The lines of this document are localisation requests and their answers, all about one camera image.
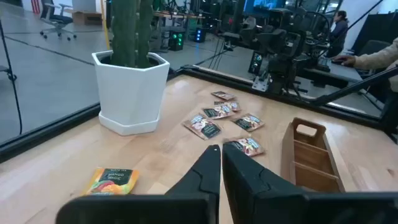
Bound person's hand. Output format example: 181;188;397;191
331;54;357;67

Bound red striped flag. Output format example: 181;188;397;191
30;0;42;15

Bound grey office chair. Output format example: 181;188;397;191
39;0;78;42

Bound blue lit screen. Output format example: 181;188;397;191
243;0;287;13

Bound black partition panel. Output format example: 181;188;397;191
351;12;398;55

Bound yellow hanging cable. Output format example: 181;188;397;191
99;0;111;50

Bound wooden compartment tea box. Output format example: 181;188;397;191
280;117;346;193

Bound person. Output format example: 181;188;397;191
325;10;349;58
387;60;398;93

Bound thin black cable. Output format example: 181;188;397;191
0;18;24;135

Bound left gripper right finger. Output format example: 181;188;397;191
222;143;307;224

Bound white hexagonal plant pot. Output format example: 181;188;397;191
91;49;171;137

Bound computer tower green lights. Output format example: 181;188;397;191
169;29;186;52

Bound black aluminium table frame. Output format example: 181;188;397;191
0;63;398;164

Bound black desk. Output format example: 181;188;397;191
221;30;259;47

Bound black device blue lights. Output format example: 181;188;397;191
248;51;265;75
193;27;207;44

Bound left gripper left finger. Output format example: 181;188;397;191
164;144;221;224

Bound wooden top desk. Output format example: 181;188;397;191
149;11;206;52

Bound cardboard box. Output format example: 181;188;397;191
72;11;103;26

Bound green cactus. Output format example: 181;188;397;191
110;0;155;69

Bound orange mango tea packet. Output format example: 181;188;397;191
83;167;140;196

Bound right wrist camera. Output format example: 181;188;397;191
267;8;294;30

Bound silver arm base bracket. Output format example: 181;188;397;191
251;74;272;93

